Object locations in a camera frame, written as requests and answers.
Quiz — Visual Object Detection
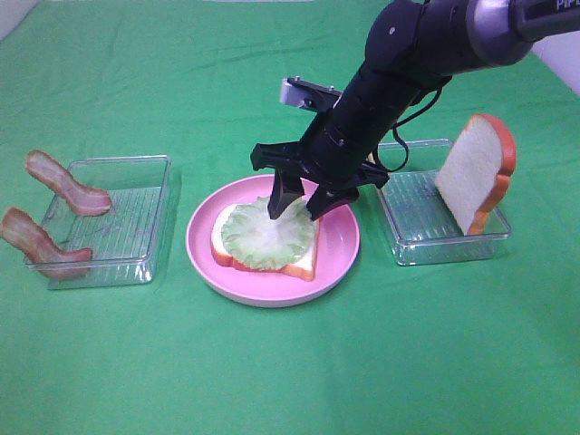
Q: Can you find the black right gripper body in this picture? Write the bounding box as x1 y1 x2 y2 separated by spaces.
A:
251 110 389 190

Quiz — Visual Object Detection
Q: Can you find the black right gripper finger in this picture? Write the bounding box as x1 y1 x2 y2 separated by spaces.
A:
306 186 359 221
267 169 303 219

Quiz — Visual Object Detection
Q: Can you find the toy lettuce leaf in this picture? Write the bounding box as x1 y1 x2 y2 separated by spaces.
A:
219 197 317 270

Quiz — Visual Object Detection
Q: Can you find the toy bread slice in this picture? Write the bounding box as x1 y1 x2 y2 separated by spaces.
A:
435 113 517 236
210 204 321 281

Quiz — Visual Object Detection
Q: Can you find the toy bacon strip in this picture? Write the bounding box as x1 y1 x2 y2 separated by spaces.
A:
1 207 92 264
24 150 112 217

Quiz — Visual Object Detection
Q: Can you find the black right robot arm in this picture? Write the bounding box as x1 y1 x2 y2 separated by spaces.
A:
250 0 579 218

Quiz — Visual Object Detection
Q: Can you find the pink round plate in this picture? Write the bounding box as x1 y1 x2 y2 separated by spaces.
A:
185 174 360 308

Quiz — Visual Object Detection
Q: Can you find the right clear plastic tray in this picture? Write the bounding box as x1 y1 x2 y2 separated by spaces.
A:
377 139 511 266

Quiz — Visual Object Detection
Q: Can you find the clear plastic tray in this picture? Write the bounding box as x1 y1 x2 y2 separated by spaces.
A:
24 155 179 289
377 139 511 266

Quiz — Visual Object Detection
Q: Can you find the left clear plastic tray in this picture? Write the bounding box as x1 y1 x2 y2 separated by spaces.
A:
24 155 179 289

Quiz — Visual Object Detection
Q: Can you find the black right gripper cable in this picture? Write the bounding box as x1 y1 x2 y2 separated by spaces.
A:
371 76 454 172

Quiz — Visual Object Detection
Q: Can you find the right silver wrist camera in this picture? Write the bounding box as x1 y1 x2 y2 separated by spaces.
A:
280 76 342 113

